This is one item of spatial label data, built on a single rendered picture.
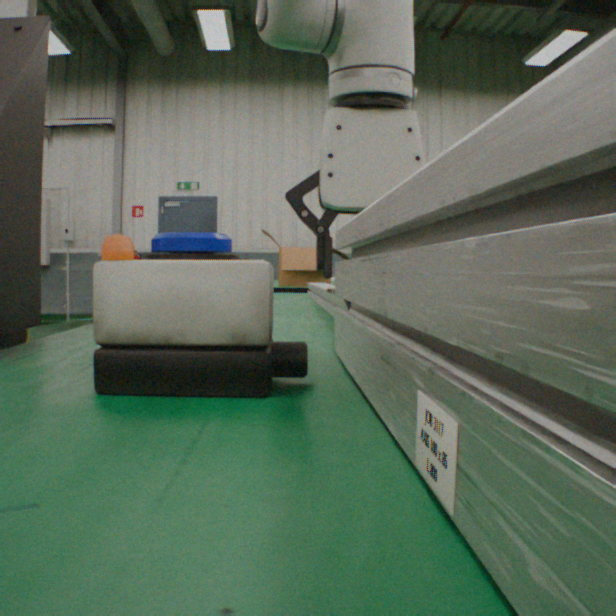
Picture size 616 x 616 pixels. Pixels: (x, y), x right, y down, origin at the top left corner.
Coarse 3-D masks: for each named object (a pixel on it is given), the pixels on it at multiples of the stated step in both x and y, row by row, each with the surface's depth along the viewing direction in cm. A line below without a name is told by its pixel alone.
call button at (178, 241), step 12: (156, 240) 32; (168, 240) 31; (180, 240) 31; (192, 240) 31; (204, 240) 31; (216, 240) 32; (228, 240) 32; (168, 252) 34; (180, 252) 32; (192, 252) 32; (204, 252) 32; (216, 252) 34; (228, 252) 34
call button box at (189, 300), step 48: (96, 288) 29; (144, 288) 29; (192, 288) 29; (240, 288) 29; (96, 336) 29; (144, 336) 29; (192, 336) 29; (240, 336) 29; (96, 384) 29; (144, 384) 29; (192, 384) 29; (240, 384) 29
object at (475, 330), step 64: (576, 64) 8; (512, 128) 10; (576, 128) 8; (448, 192) 15; (512, 192) 13; (576, 192) 10; (384, 256) 24; (448, 256) 15; (512, 256) 10; (576, 256) 8; (384, 320) 31; (448, 320) 15; (512, 320) 10; (576, 320) 8; (384, 384) 24; (448, 384) 15; (512, 384) 14; (576, 384) 8; (448, 448) 14; (512, 448) 10; (576, 448) 9; (448, 512) 14; (512, 512) 10; (576, 512) 8; (512, 576) 10; (576, 576) 8
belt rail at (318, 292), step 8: (312, 288) 138; (320, 288) 111; (312, 296) 138; (320, 296) 122; (328, 296) 93; (336, 296) 80; (320, 304) 111; (328, 304) 93; (336, 304) 88; (344, 304) 70
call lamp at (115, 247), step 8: (104, 240) 30; (112, 240) 29; (120, 240) 29; (128, 240) 30; (104, 248) 29; (112, 248) 29; (120, 248) 29; (128, 248) 29; (104, 256) 29; (112, 256) 29; (120, 256) 29; (128, 256) 29
